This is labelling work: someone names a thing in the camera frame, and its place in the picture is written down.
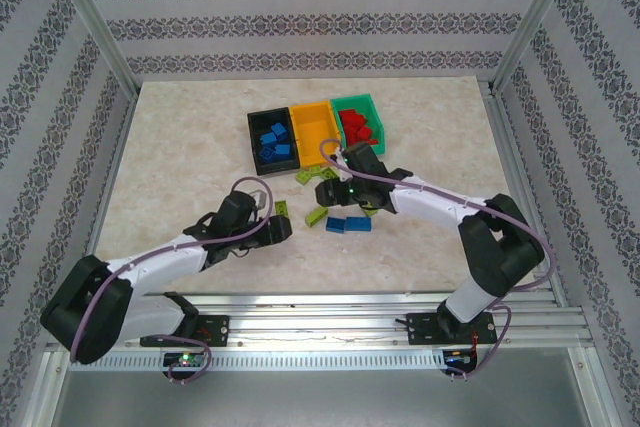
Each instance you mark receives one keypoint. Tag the lime green lego brick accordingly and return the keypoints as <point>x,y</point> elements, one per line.
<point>318,172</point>
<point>316,217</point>
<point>281,208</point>
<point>370,212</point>
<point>330,173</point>
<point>303,176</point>

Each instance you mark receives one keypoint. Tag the blue lego brick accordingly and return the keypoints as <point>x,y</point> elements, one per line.
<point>269,139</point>
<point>336,225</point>
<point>267,155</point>
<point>279,131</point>
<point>358,224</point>
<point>283,149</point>

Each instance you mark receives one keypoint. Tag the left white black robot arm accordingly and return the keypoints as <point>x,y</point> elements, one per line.
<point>160,262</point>

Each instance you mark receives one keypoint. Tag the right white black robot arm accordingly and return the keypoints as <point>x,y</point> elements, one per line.
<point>430,202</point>

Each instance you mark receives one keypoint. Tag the green plastic bin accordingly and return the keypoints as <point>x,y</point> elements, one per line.
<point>380,147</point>

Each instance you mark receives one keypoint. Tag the yellow plastic bin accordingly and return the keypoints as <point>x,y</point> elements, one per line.
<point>317,127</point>

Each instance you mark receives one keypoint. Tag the black plastic bin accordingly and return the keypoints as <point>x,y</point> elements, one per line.
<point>277,167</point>

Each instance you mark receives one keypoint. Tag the small circuit board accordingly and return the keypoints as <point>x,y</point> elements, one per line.
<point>460,358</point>
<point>185,359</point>

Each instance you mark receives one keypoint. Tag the grey metal base panel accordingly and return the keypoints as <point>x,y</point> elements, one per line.
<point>320,402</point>

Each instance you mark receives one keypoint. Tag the aluminium table side rail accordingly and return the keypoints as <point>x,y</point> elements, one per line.
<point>517,172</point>
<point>105,197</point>

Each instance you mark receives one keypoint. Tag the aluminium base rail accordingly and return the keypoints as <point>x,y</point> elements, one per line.
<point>320,327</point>

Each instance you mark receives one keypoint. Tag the aluminium frame post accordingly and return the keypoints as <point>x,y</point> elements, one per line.
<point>90,17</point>
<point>537,17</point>

